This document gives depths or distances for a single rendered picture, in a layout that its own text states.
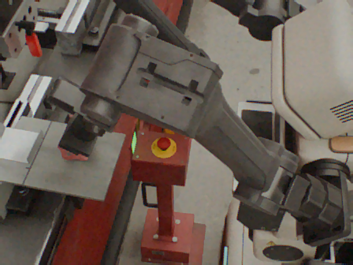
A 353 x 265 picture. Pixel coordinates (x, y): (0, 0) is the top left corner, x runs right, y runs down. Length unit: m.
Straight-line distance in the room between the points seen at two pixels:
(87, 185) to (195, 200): 1.15
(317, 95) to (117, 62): 0.40
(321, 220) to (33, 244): 0.66
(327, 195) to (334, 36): 0.26
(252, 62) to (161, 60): 2.26
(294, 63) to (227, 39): 2.01
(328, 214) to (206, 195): 1.41
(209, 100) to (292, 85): 0.35
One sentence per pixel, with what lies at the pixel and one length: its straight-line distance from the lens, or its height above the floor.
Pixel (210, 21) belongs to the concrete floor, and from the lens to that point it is 2.94.
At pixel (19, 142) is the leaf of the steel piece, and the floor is 1.00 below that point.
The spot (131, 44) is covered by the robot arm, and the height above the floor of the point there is 1.59.
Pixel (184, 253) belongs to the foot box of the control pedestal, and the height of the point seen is 0.11.
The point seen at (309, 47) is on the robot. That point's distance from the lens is 0.85.
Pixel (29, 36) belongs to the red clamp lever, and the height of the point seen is 1.21.
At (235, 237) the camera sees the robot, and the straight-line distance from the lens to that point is 1.82.
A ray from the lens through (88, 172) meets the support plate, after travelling 1.10.
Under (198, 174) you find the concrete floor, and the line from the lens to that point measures 2.25.
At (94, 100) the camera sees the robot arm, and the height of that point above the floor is 1.56.
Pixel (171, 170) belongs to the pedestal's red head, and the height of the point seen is 0.75.
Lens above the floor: 1.93
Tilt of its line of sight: 55 degrees down
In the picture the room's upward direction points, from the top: straight up
